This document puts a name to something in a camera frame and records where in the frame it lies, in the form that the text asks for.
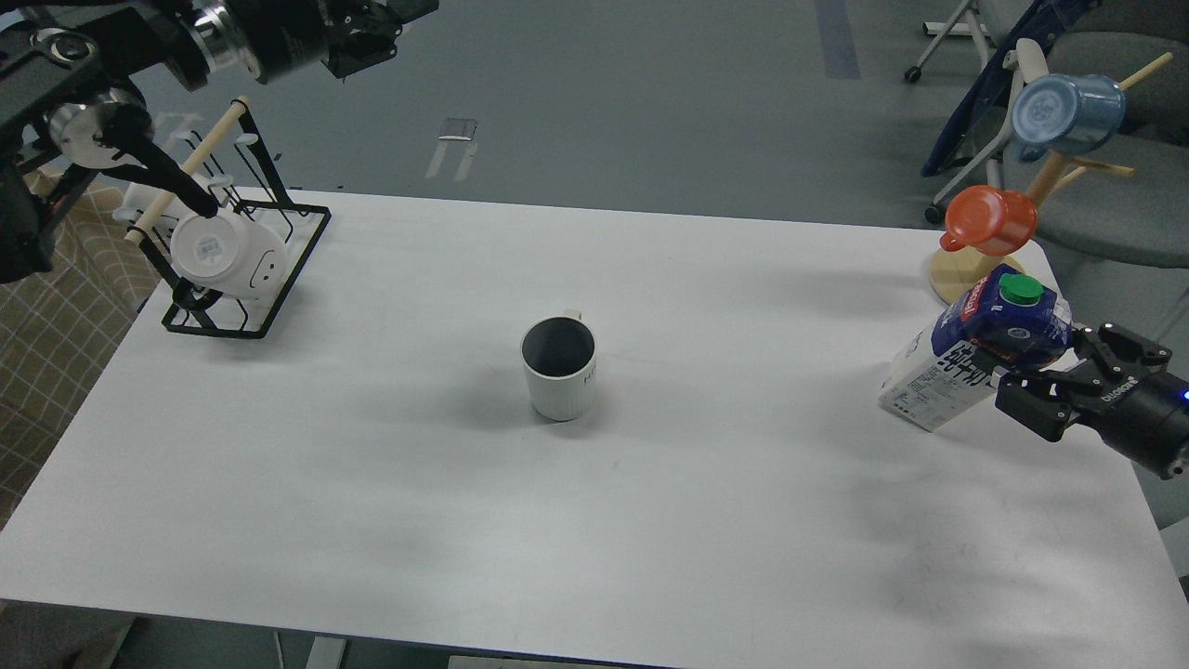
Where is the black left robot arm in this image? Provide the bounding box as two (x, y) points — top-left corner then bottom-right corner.
(1, 1), (438, 283)

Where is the beige checkered cloth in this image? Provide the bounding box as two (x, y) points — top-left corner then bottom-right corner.
(1, 181), (161, 520)

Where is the black wire cup rack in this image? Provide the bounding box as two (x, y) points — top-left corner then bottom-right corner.
(111, 95), (332, 339)

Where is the wooden mug tree stand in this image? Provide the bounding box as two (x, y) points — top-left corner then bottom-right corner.
(929, 42), (1175, 304)

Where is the white rear cup on rack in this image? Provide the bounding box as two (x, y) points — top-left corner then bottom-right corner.
(111, 177), (232, 236)

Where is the blue plastic mug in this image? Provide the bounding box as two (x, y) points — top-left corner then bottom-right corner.
(1009, 72), (1127, 164)

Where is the white cup on rack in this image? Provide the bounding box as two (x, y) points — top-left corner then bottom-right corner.
(111, 177), (232, 236)
(169, 209), (289, 299)

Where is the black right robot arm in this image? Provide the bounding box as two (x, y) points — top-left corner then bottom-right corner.
(971, 322), (1188, 481)

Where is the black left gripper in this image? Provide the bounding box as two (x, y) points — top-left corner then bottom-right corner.
(190, 1), (440, 84)

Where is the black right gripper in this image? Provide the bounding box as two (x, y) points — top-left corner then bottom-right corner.
(973, 322), (1188, 481)

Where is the orange plastic mug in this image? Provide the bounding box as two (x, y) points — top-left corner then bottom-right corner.
(939, 185), (1038, 255)

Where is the blue folding frame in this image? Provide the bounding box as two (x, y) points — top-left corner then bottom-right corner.
(904, 1), (1101, 226)

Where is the blue white milk carton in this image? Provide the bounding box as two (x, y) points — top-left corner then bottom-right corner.
(877, 264), (1072, 433)

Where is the grey office chair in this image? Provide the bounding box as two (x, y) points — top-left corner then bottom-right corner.
(906, 0), (1189, 270)

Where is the white ribbed mug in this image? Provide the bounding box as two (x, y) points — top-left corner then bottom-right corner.
(520, 309), (597, 422)

